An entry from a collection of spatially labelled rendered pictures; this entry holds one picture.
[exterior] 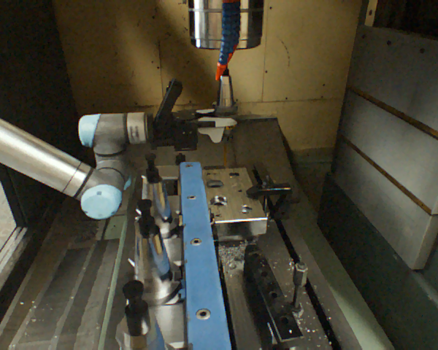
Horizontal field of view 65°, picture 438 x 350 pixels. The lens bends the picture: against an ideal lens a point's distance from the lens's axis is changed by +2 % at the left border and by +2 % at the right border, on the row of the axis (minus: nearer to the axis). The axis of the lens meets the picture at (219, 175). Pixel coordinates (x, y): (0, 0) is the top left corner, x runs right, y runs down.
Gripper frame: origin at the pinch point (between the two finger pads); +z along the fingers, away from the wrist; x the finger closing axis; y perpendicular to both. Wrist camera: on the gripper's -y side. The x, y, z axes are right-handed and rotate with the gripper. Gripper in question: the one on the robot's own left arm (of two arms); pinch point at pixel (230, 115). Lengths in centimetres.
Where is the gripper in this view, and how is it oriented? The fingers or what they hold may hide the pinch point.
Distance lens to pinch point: 84.3
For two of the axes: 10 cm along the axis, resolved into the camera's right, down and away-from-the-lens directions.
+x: 1.2, 4.8, -8.7
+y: 0.1, 8.8, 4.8
